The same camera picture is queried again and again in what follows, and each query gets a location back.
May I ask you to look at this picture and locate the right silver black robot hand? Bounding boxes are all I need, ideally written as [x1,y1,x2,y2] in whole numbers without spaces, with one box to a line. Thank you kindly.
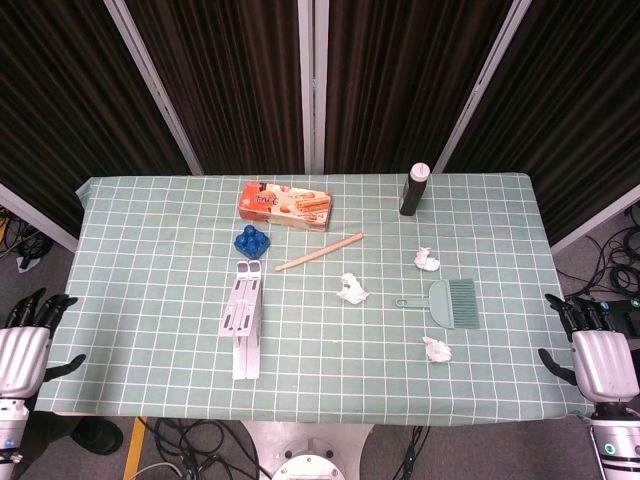
[538,292,640,404]

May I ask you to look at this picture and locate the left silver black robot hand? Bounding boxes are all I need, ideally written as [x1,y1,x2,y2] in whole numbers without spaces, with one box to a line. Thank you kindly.
[0,288,87,399]

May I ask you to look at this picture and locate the green hand brush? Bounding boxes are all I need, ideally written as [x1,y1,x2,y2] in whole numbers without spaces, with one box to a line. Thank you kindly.
[396,278,481,330]

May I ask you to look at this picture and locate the tissue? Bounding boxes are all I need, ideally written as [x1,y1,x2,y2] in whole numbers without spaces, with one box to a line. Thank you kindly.
[422,335,454,364]
[413,245,442,272]
[335,272,371,305]

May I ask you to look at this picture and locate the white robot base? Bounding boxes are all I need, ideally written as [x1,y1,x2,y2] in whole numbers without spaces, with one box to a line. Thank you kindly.
[243,420,376,480]

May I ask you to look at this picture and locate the black shoe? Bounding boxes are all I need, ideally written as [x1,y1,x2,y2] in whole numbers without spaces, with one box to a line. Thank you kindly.
[72,417,125,456]

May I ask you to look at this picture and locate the yellow floor tape strip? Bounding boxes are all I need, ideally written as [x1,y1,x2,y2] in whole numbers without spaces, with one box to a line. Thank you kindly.
[122,416,149,480]

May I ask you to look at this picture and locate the white folding laptop stand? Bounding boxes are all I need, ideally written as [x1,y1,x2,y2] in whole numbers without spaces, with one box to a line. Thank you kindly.
[217,259,265,381]

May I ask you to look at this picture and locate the dark bottle white cap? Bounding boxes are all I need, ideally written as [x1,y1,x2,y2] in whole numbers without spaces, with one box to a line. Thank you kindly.
[398,162,431,217]

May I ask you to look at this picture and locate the blue building block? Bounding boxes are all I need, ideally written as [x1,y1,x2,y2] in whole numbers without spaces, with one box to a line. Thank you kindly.
[233,224,272,261]

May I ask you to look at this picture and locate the dark corrugated partition panel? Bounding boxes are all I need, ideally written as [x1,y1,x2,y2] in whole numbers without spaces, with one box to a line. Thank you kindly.
[0,0,192,240]
[125,0,306,176]
[444,0,640,246]
[323,0,516,175]

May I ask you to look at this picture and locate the green checked tablecloth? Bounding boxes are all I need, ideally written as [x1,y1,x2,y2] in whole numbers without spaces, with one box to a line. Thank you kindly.
[37,172,596,427]

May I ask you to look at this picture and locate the orange cookie box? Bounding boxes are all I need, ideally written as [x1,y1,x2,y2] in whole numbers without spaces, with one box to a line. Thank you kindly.
[237,180,335,234]

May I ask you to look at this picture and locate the wooden drumstick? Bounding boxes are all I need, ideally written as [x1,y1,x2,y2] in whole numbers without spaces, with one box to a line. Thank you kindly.
[274,232,364,273]

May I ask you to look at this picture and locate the black floor cable bundle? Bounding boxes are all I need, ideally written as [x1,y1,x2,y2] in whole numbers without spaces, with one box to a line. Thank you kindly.
[557,197,640,304]
[134,417,264,480]
[0,207,54,274]

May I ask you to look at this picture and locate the white partition rail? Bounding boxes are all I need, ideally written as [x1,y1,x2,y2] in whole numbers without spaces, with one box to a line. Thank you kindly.
[548,183,640,256]
[0,182,80,253]

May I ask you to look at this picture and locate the white partition post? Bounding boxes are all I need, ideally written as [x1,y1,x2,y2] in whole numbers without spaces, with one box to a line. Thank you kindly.
[103,0,204,176]
[313,0,327,175]
[432,0,534,175]
[297,0,315,175]

